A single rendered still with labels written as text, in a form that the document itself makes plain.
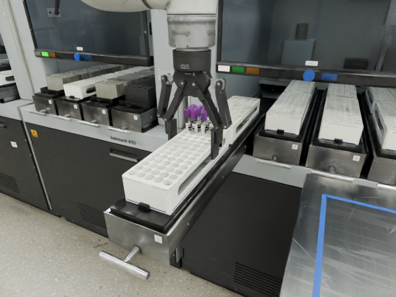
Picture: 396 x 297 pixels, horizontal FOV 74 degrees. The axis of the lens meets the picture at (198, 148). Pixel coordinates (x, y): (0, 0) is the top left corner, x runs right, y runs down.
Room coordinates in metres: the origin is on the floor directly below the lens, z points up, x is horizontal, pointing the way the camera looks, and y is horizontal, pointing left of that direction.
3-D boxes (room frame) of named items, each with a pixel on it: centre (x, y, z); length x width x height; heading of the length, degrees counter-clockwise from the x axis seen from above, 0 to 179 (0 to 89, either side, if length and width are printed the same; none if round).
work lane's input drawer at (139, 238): (0.63, -0.03, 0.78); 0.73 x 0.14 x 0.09; 154
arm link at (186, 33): (0.54, 0.01, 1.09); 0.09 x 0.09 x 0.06
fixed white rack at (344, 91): (1.07, -0.58, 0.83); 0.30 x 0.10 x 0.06; 154
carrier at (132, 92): (1.01, 0.23, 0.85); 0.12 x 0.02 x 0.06; 64
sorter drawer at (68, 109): (1.35, 0.40, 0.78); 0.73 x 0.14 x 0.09; 154
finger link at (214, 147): (0.52, -0.04, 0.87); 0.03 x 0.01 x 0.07; 154
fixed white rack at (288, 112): (0.85, -0.31, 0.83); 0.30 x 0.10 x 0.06; 154
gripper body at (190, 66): (0.54, 0.01, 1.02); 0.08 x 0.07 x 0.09; 64
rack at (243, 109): (0.79, -0.11, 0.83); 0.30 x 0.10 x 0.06; 154
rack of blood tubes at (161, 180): (0.51, 0.03, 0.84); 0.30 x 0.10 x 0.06; 154
